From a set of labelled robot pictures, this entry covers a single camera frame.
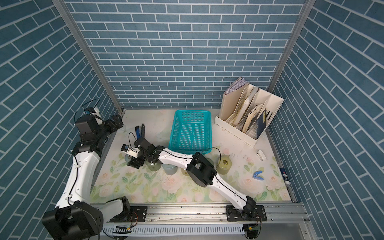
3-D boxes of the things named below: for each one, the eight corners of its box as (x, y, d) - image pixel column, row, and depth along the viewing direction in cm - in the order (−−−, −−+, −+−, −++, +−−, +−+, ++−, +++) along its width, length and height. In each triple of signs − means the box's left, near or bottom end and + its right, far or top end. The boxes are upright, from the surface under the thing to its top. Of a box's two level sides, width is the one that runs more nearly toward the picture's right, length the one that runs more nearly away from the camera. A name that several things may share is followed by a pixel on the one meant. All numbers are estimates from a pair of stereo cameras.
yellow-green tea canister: (217, 174, 89) (219, 168, 81) (216, 162, 94) (218, 155, 87) (229, 174, 89) (232, 168, 82) (228, 162, 94) (230, 155, 87)
